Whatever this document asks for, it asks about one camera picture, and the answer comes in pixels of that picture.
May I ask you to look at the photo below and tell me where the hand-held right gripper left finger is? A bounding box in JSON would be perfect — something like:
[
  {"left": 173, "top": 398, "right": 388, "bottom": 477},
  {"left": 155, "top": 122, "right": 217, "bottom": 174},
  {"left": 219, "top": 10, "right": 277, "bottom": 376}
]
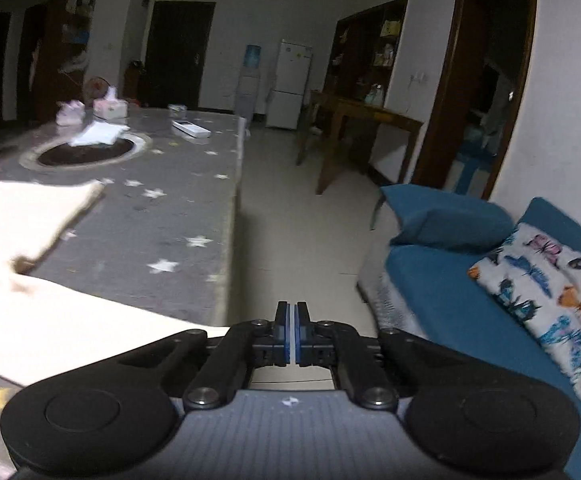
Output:
[{"left": 118, "top": 301, "right": 294, "bottom": 411}]

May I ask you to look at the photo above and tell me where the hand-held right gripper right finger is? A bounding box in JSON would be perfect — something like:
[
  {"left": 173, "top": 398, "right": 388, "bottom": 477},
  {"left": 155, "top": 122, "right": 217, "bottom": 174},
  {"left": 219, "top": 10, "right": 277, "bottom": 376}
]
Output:
[{"left": 295, "top": 301, "right": 468, "bottom": 411}]

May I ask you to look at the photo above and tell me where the cream garment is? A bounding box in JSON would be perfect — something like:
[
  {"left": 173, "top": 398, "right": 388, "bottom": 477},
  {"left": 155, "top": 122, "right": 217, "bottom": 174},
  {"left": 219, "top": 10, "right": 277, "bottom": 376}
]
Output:
[{"left": 0, "top": 175, "right": 231, "bottom": 387}]

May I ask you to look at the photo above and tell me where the blue sofa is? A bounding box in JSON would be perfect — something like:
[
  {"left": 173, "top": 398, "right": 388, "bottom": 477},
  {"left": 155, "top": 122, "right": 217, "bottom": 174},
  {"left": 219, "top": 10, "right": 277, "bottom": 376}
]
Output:
[{"left": 357, "top": 185, "right": 581, "bottom": 480}]

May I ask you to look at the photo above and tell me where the grey star-print tablecloth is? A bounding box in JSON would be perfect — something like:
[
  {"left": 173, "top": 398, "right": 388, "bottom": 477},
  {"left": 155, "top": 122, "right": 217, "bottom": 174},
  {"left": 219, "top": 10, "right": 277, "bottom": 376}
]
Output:
[{"left": 0, "top": 107, "right": 248, "bottom": 480}]

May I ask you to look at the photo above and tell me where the blue sofa cushion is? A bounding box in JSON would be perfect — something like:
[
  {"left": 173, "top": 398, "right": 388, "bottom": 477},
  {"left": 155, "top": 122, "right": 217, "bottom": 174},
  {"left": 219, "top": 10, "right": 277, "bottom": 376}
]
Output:
[
  {"left": 380, "top": 184, "right": 515, "bottom": 247},
  {"left": 517, "top": 197, "right": 581, "bottom": 261}
]

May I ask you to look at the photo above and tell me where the white remote control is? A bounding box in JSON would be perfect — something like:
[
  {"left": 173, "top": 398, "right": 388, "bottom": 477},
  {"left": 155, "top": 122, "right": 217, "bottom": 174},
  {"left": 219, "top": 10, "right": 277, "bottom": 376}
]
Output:
[{"left": 172, "top": 120, "right": 211, "bottom": 139}]

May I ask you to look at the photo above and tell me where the brown wooden side table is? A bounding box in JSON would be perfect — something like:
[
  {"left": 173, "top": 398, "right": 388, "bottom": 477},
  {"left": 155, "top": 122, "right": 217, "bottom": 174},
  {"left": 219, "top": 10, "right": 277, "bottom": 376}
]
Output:
[{"left": 296, "top": 91, "right": 425, "bottom": 196}]

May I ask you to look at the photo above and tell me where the blue white storage box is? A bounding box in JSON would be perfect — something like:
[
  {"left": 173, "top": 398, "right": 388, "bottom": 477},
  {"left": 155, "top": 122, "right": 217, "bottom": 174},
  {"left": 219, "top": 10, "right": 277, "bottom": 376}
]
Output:
[{"left": 445, "top": 141, "right": 497, "bottom": 197}]

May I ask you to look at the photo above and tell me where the white water dispenser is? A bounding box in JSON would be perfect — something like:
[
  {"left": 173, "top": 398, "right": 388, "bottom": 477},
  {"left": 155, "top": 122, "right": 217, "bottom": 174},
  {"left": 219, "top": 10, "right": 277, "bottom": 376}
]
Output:
[{"left": 235, "top": 67, "right": 262, "bottom": 122}]

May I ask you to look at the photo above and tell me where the white refrigerator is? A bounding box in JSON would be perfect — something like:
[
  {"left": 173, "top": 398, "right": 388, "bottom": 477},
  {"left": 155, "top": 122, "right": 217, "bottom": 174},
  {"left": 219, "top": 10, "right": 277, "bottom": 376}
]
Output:
[{"left": 265, "top": 39, "right": 314, "bottom": 130}]

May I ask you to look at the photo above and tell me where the butterfly print pillow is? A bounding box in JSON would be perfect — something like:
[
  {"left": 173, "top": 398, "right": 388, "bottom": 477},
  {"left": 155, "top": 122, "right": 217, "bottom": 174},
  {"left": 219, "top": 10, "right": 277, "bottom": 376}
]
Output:
[{"left": 467, "top": 222, "right": 581, "bottom": 408}]

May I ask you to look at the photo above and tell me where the round inset hotplate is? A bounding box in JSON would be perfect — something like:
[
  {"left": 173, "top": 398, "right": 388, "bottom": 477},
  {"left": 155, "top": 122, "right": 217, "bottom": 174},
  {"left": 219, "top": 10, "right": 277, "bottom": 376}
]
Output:
[{"left": 20, "top": 132, "right": 154, "bottom": 170}]

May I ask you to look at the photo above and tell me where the white crumpled tissue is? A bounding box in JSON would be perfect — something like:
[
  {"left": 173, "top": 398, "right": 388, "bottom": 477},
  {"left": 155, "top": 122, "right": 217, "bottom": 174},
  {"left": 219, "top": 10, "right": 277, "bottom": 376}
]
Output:
[{"left": 70, "top": 121, "right": 131, "bottom": 147}]

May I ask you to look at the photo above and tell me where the pink tissue box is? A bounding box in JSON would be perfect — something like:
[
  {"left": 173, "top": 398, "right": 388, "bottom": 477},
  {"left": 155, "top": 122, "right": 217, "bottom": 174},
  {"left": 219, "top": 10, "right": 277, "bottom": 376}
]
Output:
[{"left": 94, "top": 87, "right": 129, "bottom": 120}]

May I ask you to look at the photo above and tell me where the brown tall box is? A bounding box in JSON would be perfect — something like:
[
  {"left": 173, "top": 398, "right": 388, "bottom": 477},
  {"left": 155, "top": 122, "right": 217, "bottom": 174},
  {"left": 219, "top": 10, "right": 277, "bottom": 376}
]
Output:
[{"left": 123, "top": 60, "right": 144, "bottom": 102}]

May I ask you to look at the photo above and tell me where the dark wooden door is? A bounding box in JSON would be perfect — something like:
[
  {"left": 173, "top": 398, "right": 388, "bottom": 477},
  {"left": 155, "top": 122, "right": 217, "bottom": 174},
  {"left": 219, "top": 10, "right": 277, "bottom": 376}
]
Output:
[{"left": 145, "top": 1, "right": 216, "bottom": 110}]

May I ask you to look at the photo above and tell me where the dark wooden shelf unit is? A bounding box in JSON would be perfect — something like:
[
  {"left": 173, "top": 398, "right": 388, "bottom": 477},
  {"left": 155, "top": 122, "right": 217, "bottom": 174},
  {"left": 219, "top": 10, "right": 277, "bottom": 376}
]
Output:
[{"left": 35, "top": 0, "right": 99, "bottom": 122}]

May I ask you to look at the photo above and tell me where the dark wooden door frame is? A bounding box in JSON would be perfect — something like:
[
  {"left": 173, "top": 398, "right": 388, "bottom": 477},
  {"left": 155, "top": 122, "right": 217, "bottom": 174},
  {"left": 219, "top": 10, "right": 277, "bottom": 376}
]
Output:
[{"left": 413, "top": 0, "right": 539, "bottom": 202}]

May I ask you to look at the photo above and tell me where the dark built-in wall cabinet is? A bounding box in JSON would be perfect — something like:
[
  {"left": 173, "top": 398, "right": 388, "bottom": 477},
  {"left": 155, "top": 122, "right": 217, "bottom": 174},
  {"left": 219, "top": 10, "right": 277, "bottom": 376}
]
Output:
[{"left": 323, "top": 0, "right": 410, "bottom": 112}]

